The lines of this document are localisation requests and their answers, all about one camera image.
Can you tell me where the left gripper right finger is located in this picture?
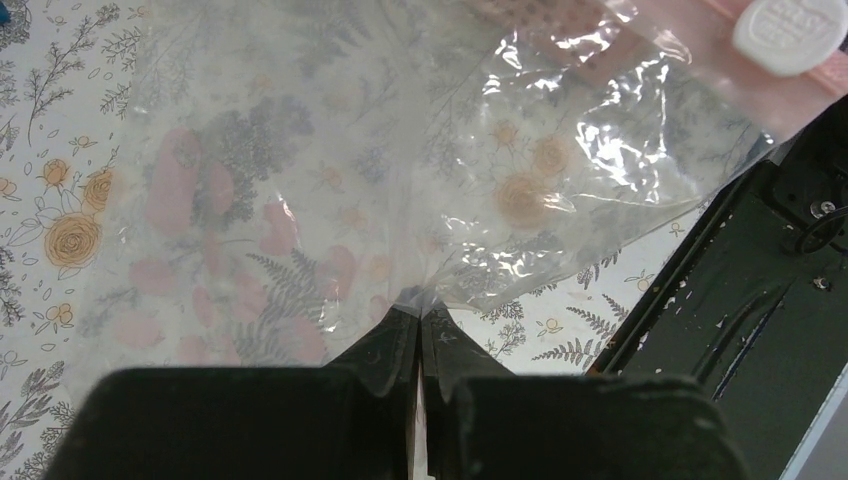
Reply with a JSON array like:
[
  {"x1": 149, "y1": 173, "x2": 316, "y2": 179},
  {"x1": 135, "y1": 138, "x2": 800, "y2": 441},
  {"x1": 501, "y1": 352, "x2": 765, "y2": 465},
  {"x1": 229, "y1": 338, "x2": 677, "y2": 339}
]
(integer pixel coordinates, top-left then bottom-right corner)
[{"x1": 421, "y1": 307, "x2": 749, "y2": 479}]

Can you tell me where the white zip slider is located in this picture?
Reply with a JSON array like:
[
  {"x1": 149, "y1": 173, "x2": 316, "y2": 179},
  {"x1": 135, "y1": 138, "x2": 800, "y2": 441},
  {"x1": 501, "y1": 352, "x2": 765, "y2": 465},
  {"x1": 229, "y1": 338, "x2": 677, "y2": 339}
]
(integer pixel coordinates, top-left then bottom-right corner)
[{"x1": 732, "y1": 0, "x2": 847, "y2": 78}]

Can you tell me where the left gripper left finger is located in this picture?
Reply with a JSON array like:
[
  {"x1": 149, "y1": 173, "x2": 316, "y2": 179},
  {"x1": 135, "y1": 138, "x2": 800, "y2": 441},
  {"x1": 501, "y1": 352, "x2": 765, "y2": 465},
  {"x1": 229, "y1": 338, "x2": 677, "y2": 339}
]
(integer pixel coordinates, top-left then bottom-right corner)
[{"x1": 45, "y1": 309, "x2": 419, "y2": 479}]

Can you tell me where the clear pink zip bag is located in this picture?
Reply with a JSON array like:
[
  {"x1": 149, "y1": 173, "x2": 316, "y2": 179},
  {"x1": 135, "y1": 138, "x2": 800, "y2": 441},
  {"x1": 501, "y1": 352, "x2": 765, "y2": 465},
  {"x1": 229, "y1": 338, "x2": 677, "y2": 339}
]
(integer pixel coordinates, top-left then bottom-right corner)
[{"x1": 63, "y1": 1, "x2": 847, "y2": 401}]

